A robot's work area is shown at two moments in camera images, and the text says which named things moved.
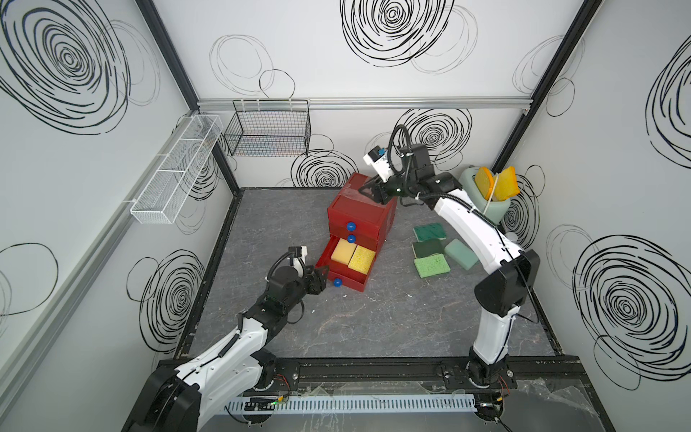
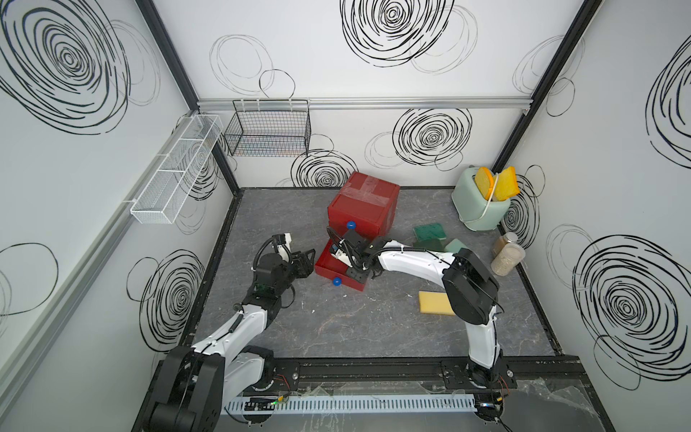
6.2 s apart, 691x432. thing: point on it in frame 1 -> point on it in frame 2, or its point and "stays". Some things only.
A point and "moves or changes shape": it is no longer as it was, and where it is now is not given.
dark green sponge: x=430 y=231 stays
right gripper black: x=375 y=189 -> x=355 y=275
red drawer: x=338 y=273 stays
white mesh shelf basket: x=174 y=182 stays
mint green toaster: x=497 y=211 stays
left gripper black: x=314 y=281 -> x=299 y=259
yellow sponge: x=344 y=251 moves or changes shape
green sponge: x=426 y=247 stays
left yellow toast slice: x=484 y=180 stays
